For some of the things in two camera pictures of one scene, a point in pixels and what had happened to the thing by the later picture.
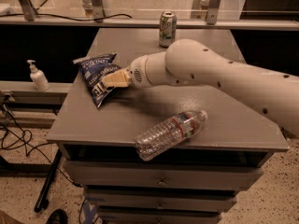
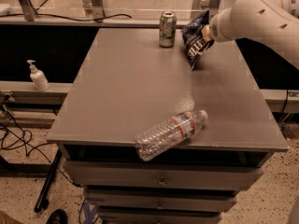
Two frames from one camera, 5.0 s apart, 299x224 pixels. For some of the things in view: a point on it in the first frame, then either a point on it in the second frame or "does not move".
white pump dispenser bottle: (38, 77) does not move
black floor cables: (25, 142) does not move
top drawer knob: (162, 184) does not move
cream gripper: (137, 71) -> (214, 30)
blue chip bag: (93, 69) -> (193, 40)
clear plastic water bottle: (162, 137) does not move
